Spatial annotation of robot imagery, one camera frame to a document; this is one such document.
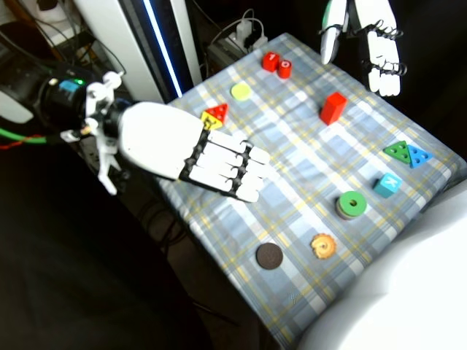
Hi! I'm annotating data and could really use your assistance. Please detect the white power strip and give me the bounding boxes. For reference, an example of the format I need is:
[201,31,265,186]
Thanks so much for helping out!
[233,20,269,50]

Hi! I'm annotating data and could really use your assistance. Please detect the red twisted cable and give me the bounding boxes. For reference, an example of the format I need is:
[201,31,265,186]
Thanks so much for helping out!
[0,133,47,151]

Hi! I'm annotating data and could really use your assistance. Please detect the blue triangle block with holes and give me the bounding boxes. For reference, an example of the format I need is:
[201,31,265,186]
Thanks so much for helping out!
[406,144,434,169]

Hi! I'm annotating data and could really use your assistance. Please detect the plaid blue yellow cloth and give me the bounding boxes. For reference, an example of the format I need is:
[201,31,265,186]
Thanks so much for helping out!
[156,32,459,350]

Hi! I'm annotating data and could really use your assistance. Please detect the light blue letter cube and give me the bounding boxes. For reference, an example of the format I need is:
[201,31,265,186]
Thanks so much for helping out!
[372,173,404,199]

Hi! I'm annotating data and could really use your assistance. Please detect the green ring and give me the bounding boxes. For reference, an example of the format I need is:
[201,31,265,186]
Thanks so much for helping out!
[338,190,368,216]

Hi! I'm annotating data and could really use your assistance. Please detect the red rectangular block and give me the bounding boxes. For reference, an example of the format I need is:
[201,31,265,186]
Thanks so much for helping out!
[320,91,348,126]

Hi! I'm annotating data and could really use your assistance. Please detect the white robot body shell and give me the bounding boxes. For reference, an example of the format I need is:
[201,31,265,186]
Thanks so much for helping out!
[297,184,467,350]

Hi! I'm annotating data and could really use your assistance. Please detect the yellow-green round disc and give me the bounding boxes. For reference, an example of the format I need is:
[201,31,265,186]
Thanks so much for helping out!
[230,82,253,101]

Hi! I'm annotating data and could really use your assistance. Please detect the green triangle block with holes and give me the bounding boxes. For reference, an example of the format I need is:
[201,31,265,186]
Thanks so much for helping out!
[382,140,413,164]

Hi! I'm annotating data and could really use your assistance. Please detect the dark brown round cookie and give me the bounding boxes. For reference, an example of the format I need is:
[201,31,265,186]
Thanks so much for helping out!
[255,242,284,271]

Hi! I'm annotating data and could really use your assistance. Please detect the yellow triangle block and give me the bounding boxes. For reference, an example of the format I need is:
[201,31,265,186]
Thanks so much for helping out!
[199,111,224,131]

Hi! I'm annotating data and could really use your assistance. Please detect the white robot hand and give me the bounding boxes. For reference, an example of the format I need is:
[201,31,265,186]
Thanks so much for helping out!
[117,101,271,203]
[319,0,406,98]

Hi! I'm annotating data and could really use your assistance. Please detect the white column with blue light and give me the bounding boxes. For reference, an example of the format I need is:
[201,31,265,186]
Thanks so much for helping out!
[72,0,204,105]

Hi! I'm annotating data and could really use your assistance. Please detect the red cube with number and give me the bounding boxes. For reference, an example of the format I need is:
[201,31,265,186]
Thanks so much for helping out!
[261,51,280,73]

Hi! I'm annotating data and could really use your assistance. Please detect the tan flower-shaped toy cookie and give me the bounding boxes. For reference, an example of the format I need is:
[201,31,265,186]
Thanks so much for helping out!
[310,233,337,260]

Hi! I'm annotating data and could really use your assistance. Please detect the green cable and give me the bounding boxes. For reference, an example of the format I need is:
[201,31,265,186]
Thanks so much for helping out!
[0,127,61,146]

